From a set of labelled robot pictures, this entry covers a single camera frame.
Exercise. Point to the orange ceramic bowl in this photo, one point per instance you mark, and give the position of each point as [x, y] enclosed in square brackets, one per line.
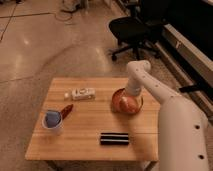
[126, 104]

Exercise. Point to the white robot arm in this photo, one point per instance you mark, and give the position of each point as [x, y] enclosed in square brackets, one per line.
[181, 123]

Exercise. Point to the white bottle lying flat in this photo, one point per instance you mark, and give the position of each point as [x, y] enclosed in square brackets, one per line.
[80, 94]

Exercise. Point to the wooden table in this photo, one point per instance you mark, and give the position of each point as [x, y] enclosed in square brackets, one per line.
[81, 129]

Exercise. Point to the black rectangular box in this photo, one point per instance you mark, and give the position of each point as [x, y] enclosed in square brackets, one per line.
[114, 139]

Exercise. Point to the black office chair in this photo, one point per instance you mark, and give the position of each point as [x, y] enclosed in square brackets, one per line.
[143, 25]

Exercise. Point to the white cup with blue cloth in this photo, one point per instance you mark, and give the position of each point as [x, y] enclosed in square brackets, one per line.
[52, 122]

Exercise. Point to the grey bag on floor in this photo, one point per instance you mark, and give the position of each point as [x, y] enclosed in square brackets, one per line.
[70, 5]

